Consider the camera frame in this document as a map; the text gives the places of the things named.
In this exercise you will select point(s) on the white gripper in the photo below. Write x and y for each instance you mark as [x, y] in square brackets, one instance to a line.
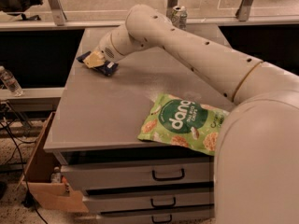
[105, 49]

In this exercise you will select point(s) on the dark blue snack bar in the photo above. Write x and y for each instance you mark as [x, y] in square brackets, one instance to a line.
[107, 69]

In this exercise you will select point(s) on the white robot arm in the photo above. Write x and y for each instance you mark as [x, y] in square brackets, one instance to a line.
[256, 166]

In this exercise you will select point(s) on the grey metal drawer cabinet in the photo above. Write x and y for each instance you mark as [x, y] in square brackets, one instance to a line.
[94, 137]

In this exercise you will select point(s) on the clear plastic water bottle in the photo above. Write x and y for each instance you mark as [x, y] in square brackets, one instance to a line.
[10, 82]

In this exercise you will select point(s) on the white green soda can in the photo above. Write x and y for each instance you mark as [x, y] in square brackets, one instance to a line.
[179, 17]

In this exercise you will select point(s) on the green rice chips bag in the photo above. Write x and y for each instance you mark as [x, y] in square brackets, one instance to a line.
[178, 122]

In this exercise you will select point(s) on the small bottle in box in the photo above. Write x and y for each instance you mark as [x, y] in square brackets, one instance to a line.
[56, 176]

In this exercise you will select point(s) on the brown cardboard box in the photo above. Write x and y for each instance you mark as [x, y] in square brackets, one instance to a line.
[52, 196]

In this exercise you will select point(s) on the metal railing frame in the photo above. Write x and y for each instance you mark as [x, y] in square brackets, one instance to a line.
[96, 13]

